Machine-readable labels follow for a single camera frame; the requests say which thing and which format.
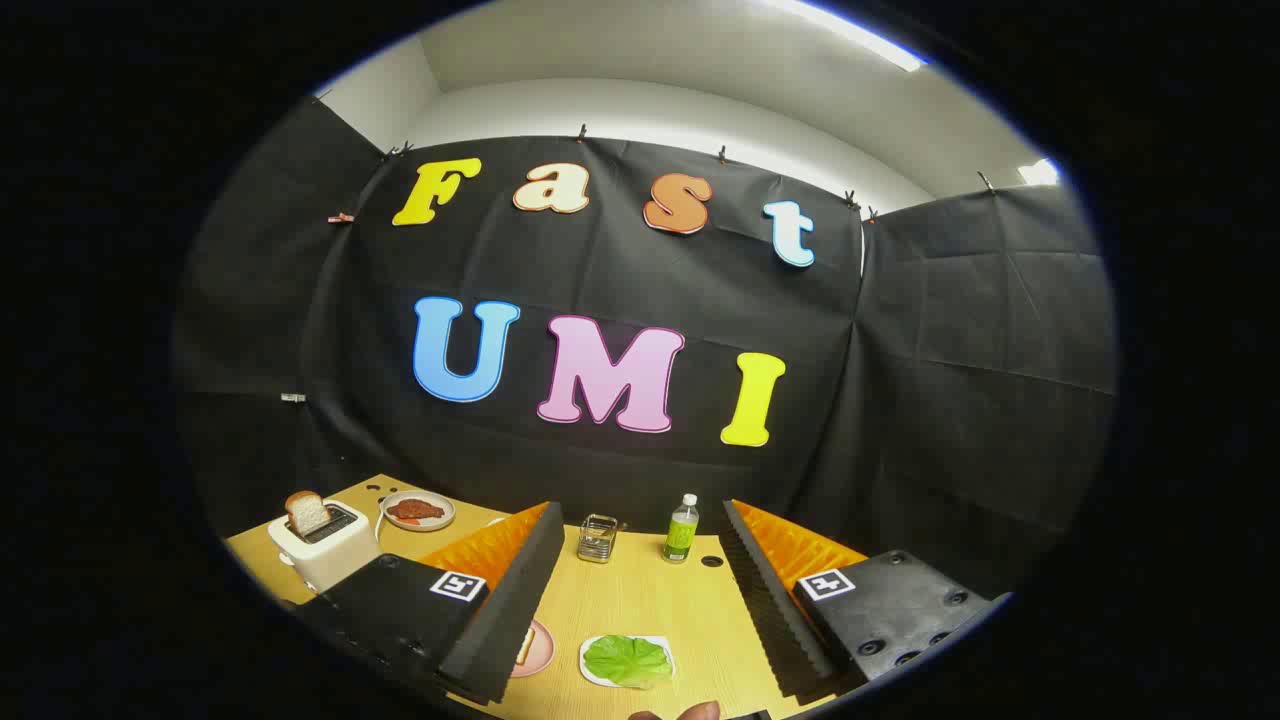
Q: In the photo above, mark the thick white bread slice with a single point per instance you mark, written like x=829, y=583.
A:
x=307, y=513

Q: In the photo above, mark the green drink bottle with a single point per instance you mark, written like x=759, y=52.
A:
x=681, y=535

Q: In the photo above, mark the green lettuce leaf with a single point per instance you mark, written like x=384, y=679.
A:
x=625, y=660

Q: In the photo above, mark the pink round plate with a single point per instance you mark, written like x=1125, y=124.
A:
x=544, y=650

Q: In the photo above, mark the thin bread slice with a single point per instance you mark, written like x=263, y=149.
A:
x=526, y=648

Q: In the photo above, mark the grey round plate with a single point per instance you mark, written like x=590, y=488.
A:
x=447, y=510

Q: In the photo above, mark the white toaster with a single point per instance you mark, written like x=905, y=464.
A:
x=330, y=560

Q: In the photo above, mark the white square plate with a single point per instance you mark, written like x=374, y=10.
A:
x=586, y=671

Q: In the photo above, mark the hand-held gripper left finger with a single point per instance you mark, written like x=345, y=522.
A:
x=510, y=620

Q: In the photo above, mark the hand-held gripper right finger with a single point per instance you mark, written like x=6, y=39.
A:
x=775, y=620

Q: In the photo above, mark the brown meat steak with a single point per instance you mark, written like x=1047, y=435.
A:
x=415, y=510

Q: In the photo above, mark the black backdrop cloth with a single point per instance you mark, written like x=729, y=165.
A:
x=900, y=400

